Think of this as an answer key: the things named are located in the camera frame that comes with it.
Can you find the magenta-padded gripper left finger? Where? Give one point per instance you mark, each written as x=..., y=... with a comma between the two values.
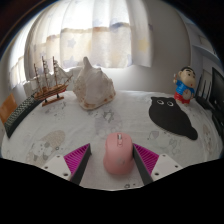
x=77, y=159

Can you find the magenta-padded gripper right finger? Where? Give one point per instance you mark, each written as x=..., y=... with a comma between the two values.
x=148, y=160

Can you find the pink computer mouse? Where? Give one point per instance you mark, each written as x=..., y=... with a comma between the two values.
x=118, y=156

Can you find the black cat-shaped mouse pad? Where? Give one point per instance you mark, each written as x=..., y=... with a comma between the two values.
x=170, y=118

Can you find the white printed tablecloth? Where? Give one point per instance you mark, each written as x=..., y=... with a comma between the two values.
x=126, y=116

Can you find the black keyboard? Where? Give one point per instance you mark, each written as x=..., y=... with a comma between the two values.
x=20, y=115

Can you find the wooden model sailing ship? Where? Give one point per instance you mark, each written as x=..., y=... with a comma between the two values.
x=50, y=91

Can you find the large white conch shell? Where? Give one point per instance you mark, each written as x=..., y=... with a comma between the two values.
x=93, y=87

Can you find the black desktop device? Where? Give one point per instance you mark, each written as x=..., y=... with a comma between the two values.
x=218, y=121

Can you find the cartoon boy figurine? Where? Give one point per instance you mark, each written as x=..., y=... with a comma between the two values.
x=184, y=87

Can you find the black router with antennas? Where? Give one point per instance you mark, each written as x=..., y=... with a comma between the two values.
x=204, y=100

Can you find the wooden chair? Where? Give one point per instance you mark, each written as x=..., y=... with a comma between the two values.
x=6, y=108

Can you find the black monitor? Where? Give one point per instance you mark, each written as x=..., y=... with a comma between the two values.
x=218, y=91

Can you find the white star-print curtain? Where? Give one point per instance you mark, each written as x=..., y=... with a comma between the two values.
x=90, y=33

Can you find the white wall shelf unit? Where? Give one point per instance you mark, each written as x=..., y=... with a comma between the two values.
x=208, y=50

